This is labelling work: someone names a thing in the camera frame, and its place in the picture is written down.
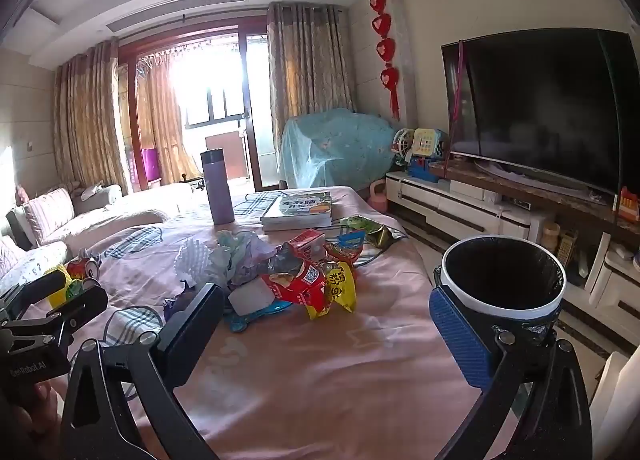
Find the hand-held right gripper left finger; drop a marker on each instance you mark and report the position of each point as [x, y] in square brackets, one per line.
[192, 335]

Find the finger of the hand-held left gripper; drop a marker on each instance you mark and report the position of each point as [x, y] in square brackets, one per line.
[35, 287]
[75, 307]

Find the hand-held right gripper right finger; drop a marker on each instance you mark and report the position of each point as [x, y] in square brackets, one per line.
[457, 335]

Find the red drink can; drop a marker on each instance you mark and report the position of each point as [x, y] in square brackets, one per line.
[82, 267]

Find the blue cheese stick wrapper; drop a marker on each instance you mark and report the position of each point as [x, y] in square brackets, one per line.
[260, 316]

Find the white bin with black bag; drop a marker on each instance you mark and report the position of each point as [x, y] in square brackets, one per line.
[500, 275]

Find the person's left hand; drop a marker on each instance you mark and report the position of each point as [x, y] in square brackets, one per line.
[42, 420]

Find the yellow green wrapper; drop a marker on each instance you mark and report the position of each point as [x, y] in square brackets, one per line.
[64, 297]

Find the pink striped cushion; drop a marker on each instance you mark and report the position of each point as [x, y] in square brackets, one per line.
[50, 215]

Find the white foam fruit net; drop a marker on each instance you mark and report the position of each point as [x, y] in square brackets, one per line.
[192, 260]

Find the light pink sofa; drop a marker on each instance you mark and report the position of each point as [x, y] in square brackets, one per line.
[100, 225]

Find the crumpled pale plastic bag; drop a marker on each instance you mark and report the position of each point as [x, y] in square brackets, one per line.
[240, 255]

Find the red snack packet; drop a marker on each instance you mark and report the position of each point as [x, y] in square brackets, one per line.
[295, 286]

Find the yellow snack packet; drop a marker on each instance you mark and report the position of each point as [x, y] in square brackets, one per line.
[341, 290]

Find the white television cabinet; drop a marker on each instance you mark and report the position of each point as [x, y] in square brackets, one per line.
[450, 205]

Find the pink printed tablecloth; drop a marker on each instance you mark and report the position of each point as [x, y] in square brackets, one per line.
[325, 380]

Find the orange snack packet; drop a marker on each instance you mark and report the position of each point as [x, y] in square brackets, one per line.
[345, 250]

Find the green snack packet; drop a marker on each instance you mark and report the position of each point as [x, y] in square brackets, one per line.
[362, 227]

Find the red milk carton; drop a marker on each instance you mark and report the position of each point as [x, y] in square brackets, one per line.
[307, 245]

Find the thin white book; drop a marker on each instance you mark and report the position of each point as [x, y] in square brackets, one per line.
[295, 226]

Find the purple plastic bin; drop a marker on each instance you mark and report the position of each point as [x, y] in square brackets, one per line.
[151, 164]

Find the green cover picture book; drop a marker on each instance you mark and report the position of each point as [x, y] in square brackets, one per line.
[300, 204]

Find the beige patterned curtain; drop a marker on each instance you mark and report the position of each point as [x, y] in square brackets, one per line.
[90, 114]
[310, 64]

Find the wooden board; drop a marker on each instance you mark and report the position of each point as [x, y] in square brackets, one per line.
[225, 154]

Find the yellow blue toy register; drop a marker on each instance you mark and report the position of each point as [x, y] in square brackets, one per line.
[425, 149]

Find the white mesh toy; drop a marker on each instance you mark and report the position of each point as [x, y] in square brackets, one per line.
[401, 142]

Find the sheer beige curtain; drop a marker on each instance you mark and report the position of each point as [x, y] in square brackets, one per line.
[160, 109]

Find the red yellow toy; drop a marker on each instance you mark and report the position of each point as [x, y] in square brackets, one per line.
[630, 205]

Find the teal dust cover cloth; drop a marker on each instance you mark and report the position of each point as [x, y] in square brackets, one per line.
[335, 144]

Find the black flat television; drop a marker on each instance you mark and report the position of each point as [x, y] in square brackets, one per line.
[540, 99]

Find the red hanging knot decoration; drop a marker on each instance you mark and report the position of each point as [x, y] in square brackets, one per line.
[386, 44]

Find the ceiling air vent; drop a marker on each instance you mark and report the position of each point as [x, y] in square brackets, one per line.
[175, 9]

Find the wooden sliding door frame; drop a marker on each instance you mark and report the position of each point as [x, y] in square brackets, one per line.
[243, 89]

